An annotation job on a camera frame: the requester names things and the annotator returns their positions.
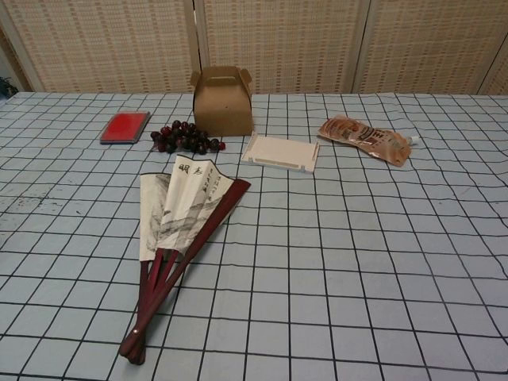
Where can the dark red fan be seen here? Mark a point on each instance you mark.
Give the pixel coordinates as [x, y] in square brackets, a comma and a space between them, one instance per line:
[177, 206]

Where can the white plastic tray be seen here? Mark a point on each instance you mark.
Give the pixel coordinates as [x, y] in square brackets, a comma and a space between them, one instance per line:
[279, 153]

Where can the dark red grape bunch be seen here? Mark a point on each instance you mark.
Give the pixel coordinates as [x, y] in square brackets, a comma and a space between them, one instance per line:
[184, 138]

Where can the brown kraft gable box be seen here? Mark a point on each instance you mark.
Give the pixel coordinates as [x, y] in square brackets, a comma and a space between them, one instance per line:
[223, 108]

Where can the blue checked tablecloth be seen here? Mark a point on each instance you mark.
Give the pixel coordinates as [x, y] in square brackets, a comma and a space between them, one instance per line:
[317, 258]

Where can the brown sauce spout pouch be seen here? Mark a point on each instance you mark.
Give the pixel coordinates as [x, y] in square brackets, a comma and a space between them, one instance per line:
[369, 139]

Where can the red ink stamp pad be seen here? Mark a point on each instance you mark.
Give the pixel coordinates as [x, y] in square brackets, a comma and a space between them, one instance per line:
[125, 126]

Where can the woven bamboo folding screen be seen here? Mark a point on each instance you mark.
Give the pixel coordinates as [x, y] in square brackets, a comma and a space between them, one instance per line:
[278, 43]

